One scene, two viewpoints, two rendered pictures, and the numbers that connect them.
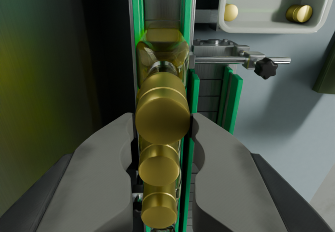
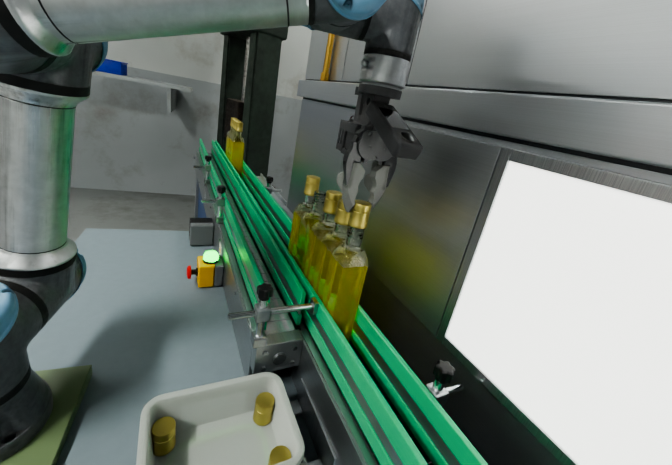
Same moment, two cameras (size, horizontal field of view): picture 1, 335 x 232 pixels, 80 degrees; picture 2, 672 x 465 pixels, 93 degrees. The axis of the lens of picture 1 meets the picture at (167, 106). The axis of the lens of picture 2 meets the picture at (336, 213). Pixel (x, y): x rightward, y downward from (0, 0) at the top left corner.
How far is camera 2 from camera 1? 0.50 m
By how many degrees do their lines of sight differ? 50
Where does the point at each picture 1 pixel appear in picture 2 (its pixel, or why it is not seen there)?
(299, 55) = (126, 409)
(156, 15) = not seen: hidden behind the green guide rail
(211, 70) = (276, 327)
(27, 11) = (419, 263)
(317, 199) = not seen: outside the picture
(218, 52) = (278, 338)
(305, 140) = (86, 317)
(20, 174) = (391, 205)
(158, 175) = not seen: hidden behind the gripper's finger
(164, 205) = (335, 195)
